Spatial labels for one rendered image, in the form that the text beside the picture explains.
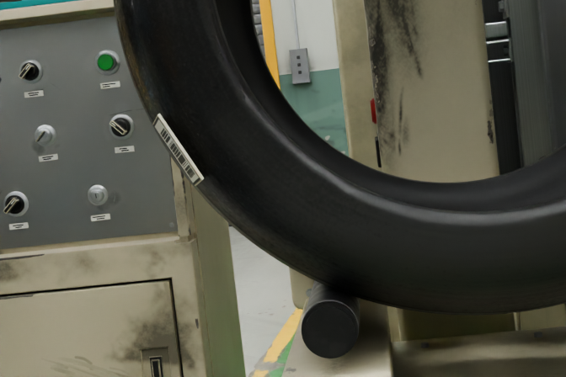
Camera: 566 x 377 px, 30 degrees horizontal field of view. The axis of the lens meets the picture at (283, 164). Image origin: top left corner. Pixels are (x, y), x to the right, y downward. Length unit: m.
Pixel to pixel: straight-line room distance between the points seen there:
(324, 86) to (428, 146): 8.84
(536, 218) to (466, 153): 0.39
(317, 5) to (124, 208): 8.47
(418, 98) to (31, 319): 0.74
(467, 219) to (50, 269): 0.95
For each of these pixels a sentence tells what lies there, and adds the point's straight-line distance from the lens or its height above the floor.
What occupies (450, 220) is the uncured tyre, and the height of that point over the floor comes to 0.98.
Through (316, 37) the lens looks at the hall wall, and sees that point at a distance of 10.03.
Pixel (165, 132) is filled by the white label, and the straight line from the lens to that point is 0.81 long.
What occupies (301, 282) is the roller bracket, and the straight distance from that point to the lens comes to 1.17.
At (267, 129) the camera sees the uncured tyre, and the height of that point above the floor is 1.06.
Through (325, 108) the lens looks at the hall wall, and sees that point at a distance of 10.01.
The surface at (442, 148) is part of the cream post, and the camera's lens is 1.18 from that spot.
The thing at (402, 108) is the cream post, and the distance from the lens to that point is 1.18.
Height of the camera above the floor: 1.07
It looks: 3 degrees down
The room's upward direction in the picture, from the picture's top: 6 degrees counter-clockwise
